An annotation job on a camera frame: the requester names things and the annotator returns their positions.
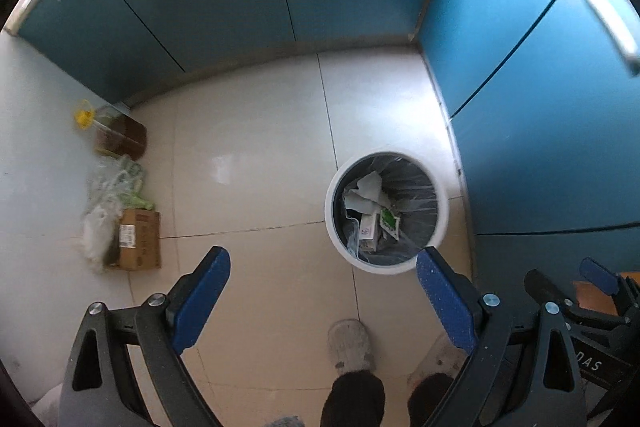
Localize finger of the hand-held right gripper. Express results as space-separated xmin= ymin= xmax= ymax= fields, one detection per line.
xmin=579 ymin=257 xmax=640 ymax=325
xmin=524 ymin=268 xmax=583 ymax=315

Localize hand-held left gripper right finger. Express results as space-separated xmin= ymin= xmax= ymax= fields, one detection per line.
xmin=416 ymin=247 xmax=587 ymax=427

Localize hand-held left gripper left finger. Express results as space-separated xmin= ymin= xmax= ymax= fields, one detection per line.
xmin=60 ymin=246 xmax=232 ymax=427

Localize green square packet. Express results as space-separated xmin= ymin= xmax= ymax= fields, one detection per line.
xmin=378 ymin=206 xmax=401 ymax=240

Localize green white medicine box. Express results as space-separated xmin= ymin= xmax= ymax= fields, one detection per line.
xmin=359 ymin=212 xmax=380 ymax=253

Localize white round trash bin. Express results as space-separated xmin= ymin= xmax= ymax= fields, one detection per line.
xmin=324 ymin=152 xmax=449 ymax=277

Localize white tissue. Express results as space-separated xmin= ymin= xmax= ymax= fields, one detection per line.
xmin=342 ymin=172 xmax=386 ymax=212

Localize grey fluffy slipper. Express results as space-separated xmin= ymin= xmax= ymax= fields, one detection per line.
xmin=327 ymin=318 xmax=377 ymax=375
xmin=407 ymin=332 xmax=468 ymax=388

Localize small cardboard box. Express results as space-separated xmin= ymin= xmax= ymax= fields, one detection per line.
xmin=105 ymin=208 xmax=162 ymax=270

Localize person's dark pants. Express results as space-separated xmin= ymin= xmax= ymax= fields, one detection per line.
xmin=320 ymin=369 xmax=458 ymax=427

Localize plastic bag of vegetables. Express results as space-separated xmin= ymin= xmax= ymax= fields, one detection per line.
xmin=82 ymin=154 xmax=156 ymax=268

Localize cooking oil bottle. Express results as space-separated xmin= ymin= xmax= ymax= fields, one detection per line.
xmin=75 ymin=101 xmax=148 ymax=158

